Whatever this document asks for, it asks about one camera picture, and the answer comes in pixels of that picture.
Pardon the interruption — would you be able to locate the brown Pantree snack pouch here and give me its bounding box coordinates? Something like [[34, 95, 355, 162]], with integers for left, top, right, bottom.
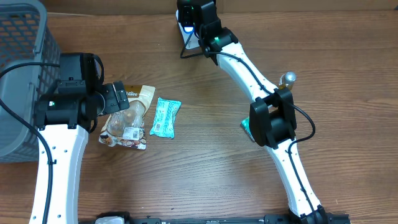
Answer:
[[98, 85, 155, 150]]

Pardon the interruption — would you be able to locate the small teal white packet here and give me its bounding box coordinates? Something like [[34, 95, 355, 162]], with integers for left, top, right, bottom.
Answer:
[[241, 117, 255, 142]]

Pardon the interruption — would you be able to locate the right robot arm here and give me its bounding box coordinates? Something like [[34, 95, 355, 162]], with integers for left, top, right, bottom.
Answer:
[[177, 1, 328, 223]]

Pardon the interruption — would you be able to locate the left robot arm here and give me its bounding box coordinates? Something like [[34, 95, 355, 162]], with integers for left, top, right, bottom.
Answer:
[[29, 76, 129, 223]]

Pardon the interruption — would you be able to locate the white barcode scanner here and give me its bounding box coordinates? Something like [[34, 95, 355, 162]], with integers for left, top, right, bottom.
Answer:
[[175, 10, 199, 50]]

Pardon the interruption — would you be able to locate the grey plastic mesh basket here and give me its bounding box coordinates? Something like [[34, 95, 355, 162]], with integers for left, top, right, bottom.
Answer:
[[1, 0, 61, 163]]

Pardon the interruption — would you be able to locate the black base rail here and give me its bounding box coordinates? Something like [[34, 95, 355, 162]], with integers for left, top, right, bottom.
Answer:
[[77, 211, 352, 224]]

